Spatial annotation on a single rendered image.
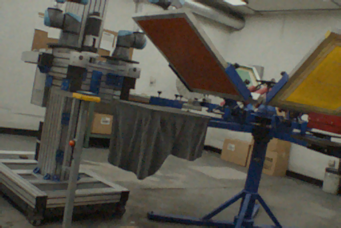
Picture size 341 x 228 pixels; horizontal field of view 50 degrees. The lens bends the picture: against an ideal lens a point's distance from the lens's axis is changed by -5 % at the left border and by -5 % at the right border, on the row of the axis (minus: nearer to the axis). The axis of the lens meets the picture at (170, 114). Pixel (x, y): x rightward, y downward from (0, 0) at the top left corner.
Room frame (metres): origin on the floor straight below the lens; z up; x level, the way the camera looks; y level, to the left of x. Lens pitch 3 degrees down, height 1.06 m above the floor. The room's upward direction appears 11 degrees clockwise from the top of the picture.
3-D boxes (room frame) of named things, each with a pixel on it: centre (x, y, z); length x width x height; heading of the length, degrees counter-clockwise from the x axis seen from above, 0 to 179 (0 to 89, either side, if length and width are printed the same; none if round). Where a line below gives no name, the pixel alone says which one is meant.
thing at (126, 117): (2.37, 0.23, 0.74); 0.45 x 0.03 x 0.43; 39
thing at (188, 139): (2.36, -0.08, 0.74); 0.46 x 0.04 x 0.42; 129
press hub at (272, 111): (3.22, -0.81, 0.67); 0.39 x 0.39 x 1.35
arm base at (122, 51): (3.01, 0.47, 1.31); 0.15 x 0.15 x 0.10
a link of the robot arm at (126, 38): (3.02, 0.47, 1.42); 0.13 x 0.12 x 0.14; 135
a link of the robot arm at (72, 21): (2.65, 0.81, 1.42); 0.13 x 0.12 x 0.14; 112
